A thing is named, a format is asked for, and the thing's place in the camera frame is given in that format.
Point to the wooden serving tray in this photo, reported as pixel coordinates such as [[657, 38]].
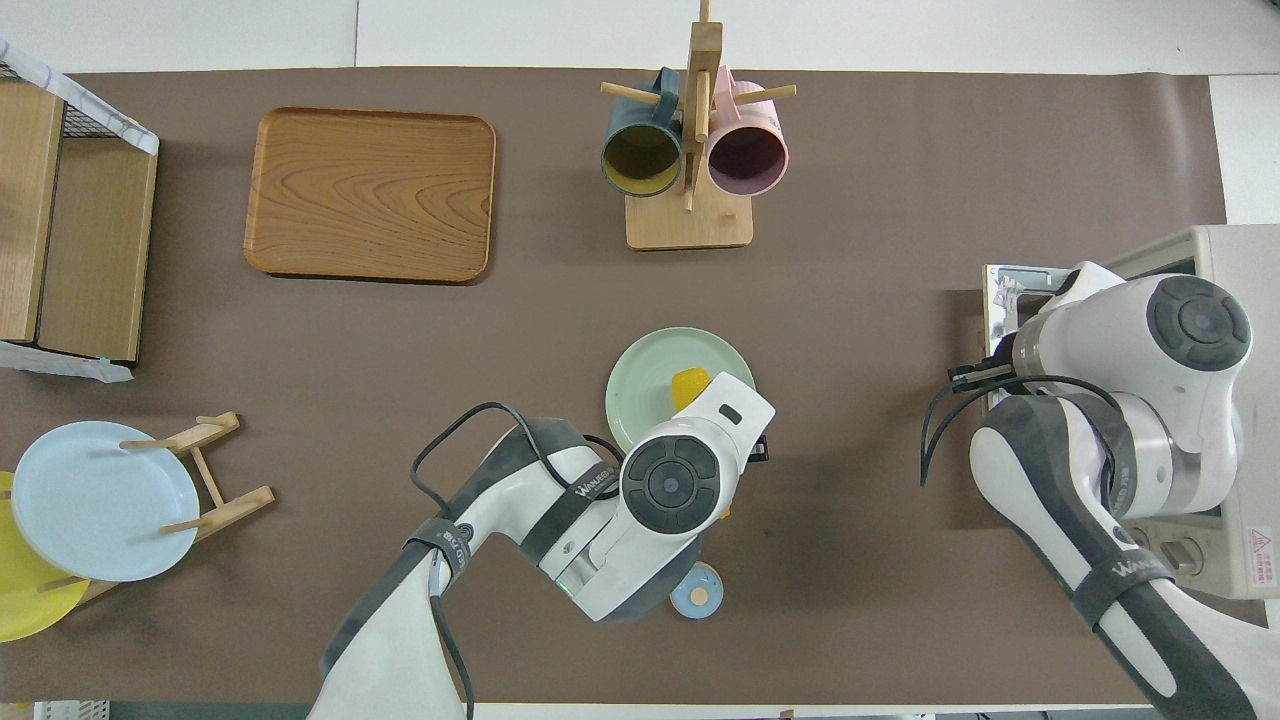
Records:
[[370, 195]]

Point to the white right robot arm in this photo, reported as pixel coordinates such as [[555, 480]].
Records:
[[1100, 320]]

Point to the small blue round lid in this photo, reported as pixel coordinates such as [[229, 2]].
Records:
[[702, 595]]

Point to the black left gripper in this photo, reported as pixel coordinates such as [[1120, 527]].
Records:
[[758, 450]]

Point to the wooden plate rack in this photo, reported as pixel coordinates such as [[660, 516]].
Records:
[[235, 505]]

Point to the dark blue mug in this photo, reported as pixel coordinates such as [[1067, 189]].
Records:
[[640, 160]]

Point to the crumpled white sheet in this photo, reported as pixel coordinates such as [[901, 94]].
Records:
[[60, 367]]

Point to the brown table mat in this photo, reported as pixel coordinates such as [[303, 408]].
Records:
[[300, 400]]

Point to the yellow plate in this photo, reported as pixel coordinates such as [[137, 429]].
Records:
[[25, 600]]

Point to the beige toaster oven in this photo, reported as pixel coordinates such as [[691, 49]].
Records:
[[1250, 260]]

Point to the white checked cloth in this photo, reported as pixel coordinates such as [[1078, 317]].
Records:
[[100, 105]]

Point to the yellow corn cob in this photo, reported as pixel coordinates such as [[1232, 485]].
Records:
[[690, 388]]

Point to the light blue plate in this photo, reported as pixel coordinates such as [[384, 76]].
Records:
[[100, 500]]

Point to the pale green plate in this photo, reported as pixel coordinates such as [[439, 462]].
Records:
[[640, 385]]

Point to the pink mug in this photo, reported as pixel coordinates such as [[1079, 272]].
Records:
[[747, 160]]

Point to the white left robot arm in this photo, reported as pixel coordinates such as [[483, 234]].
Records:
[[620, 550]]

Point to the wooden two-tier shelf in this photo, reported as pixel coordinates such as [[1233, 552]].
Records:
[[100, 220]]

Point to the wooden mug rack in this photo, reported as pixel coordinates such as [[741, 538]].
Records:
[[690, 225]]

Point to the oven control knob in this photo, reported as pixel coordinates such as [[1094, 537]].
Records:
[[1185, 557]]

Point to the glass oven door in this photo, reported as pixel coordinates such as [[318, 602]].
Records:
[[1005, 290]]

